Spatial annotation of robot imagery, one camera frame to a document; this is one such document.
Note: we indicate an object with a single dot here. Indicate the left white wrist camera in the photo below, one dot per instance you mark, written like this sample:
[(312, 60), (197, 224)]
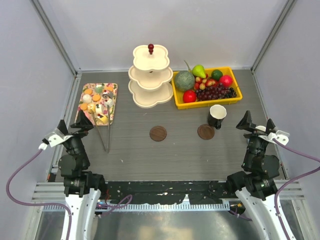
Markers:
[(54, 138)]

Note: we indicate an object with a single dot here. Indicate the wooden coaster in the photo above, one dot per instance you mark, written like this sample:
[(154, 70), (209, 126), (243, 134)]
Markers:
[(158, 133), (205, 132)]

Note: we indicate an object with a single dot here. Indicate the metal tongs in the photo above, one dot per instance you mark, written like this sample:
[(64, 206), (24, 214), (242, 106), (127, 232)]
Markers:
[(103, 131)]

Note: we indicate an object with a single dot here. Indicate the green melon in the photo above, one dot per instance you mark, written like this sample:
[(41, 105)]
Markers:
[(184, 81)]

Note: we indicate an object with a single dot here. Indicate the yellow round dessert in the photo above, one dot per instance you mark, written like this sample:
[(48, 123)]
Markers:
[(91, 108)]

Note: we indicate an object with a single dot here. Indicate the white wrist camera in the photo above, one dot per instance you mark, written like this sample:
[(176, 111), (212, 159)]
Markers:
[(280, 136), (54, 138)]

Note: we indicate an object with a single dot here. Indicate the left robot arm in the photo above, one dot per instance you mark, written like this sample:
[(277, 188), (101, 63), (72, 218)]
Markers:
[(82, 188)]

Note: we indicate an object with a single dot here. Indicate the white cupcake with cherry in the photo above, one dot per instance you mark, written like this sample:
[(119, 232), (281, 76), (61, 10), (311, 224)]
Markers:
[(108, 102)]

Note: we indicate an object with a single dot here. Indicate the right wooden coaster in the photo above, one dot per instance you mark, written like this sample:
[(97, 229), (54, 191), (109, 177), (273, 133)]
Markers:
[(205, 132)]

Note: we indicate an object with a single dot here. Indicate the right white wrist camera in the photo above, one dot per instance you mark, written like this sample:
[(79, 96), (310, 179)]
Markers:
[(280, 136)]

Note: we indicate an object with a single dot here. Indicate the blue cup white inside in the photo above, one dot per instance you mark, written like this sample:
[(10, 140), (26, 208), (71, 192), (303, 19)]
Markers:
[(261, 128)]

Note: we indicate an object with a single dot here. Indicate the green round dessert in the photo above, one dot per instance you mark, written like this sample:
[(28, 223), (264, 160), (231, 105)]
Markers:
[(99, 88)]

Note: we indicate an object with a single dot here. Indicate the left wooden coaster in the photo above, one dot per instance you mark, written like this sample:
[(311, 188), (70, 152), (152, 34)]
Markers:
[(158, 133)]

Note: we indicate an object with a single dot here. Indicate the yellow plastic fruit bin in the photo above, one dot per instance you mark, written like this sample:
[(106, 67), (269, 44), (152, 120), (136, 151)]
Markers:
[(226, 70)]

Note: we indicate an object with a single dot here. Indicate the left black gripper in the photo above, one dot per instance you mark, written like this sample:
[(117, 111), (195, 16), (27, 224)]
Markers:
[(81, 121)]

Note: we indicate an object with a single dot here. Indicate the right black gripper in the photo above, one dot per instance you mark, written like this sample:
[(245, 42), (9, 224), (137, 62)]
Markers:
[(246, 122)]

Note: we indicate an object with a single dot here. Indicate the white cake slice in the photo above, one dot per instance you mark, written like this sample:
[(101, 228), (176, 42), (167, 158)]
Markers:
[(99, 109)]

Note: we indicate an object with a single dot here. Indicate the green lime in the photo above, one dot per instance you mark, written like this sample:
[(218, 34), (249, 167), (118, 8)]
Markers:
[(216, 74)]

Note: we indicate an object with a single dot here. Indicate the purple grape bunch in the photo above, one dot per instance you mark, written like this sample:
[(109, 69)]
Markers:
[(211, 93)]

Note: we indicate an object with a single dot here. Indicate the floral dessert tray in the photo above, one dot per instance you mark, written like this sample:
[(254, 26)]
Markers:
[(89, 88)]

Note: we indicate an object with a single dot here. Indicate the white cable duct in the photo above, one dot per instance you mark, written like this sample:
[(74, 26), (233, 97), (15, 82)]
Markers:
[(182, 207)]

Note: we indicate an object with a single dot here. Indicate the white round dessert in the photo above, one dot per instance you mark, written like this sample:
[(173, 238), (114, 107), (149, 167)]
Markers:
[(87, 98)]

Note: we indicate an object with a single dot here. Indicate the chocolate swirl roll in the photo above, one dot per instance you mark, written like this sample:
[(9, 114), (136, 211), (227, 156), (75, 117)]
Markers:
[(107, 94)]

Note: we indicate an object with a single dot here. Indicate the orange macaron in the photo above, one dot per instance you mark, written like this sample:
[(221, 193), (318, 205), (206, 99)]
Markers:
[(96, 98)]

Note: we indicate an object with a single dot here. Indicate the pink red apple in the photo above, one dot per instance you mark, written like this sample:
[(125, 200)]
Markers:
[(226, 80)]

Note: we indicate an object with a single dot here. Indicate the red tomato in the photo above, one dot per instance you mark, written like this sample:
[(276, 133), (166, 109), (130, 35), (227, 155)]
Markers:
[(189, 96)]

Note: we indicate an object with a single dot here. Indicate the green pear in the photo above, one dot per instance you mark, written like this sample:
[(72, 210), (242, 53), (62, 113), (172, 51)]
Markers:
[(199, 71)]

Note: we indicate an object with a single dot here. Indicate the black grape bunch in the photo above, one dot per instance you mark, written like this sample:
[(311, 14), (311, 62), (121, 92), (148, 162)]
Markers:
[(230, 93)]

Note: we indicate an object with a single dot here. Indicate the cream three-tier stand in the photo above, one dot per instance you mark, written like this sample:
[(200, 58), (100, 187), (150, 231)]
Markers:
[(150, 76)]

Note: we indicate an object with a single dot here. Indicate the yellow cake slice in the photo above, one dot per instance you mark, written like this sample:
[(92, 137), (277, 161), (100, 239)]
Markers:
[(101, 119)]

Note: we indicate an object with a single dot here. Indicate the black mug white inside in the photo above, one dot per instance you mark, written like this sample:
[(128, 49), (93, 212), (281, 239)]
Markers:
[(216, 115)]

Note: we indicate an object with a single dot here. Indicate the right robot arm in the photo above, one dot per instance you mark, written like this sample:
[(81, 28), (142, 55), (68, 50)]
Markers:
[(255, 186)]

